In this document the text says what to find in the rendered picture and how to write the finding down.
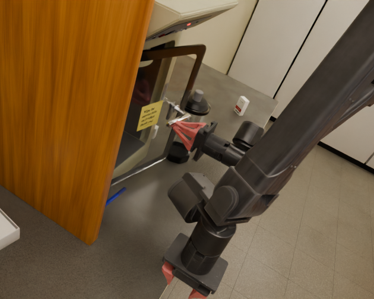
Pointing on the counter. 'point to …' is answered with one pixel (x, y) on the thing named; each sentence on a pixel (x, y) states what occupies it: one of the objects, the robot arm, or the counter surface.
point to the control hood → (184, 12)
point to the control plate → (177, 28)
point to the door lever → (178, 117)
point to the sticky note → (149, 115)
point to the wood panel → (61, 101)
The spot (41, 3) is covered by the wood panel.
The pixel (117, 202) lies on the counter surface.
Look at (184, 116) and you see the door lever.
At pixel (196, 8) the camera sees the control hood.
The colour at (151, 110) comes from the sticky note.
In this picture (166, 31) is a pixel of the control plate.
